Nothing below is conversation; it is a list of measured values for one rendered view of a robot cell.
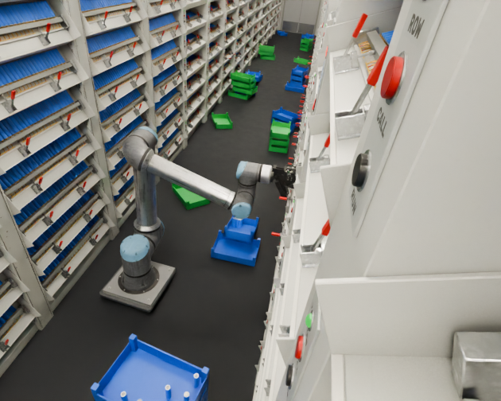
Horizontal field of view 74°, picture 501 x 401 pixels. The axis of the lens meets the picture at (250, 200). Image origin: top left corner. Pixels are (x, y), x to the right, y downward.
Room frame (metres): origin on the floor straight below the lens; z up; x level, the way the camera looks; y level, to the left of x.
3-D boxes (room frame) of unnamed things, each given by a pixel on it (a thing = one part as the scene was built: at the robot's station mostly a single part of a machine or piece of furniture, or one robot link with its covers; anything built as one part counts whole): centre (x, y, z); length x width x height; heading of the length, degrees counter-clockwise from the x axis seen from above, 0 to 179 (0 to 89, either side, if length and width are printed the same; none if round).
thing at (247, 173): (1.42, 0.02, 0.79); 0.12 x 0.09 x 0.10; 83
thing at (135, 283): (1.26, 0.59, 0.13); 0.19 x 0.19 x 0.10
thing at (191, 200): (2.22, 0.49, 0.04); 0.30 x 0.20 x 0.08; 38
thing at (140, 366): (0.50, 0.24, 0.52); 0.30 x 0.20 x 0.08; 73
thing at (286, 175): (1.40, -0.15, 0.81); 0.12 x 0.08 x 0.09; 83
